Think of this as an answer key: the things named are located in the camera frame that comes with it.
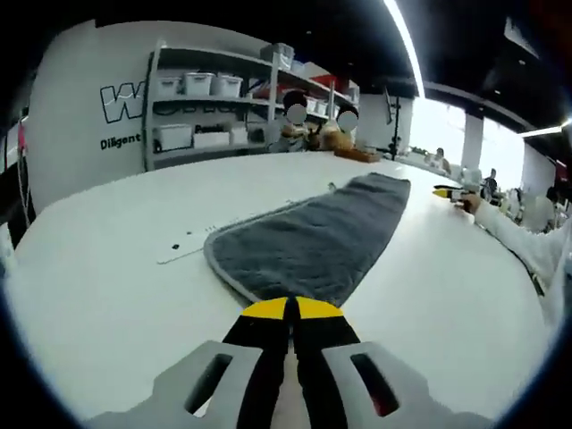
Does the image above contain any person's left hand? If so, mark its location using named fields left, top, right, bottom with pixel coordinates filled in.
left=269, top=350, right=310, bottom=429

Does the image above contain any wooden tray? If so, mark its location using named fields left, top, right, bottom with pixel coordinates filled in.
left=333, top=146, right=382, bottom=164

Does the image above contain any white target outline strip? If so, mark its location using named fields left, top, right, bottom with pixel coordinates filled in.
left=156, top=199, right=306, bottom=265

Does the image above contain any black tripod stand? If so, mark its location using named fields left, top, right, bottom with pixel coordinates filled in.
left=383, top=86, right=404, bottom=163

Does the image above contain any white shelf with storage boxes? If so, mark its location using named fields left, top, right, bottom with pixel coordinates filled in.
left=154, top=42, right=359, bottom=151

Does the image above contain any grey towel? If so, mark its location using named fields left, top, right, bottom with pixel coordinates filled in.
left=203, top=172, right=413, bottom=310

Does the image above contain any grey metal shelving unit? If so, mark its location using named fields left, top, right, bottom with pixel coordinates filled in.
left=142, top=38, right=363, bottom=172

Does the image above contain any long ceiling light strip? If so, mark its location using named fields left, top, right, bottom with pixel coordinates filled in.
left=383, top=0, right=426, bottom=98

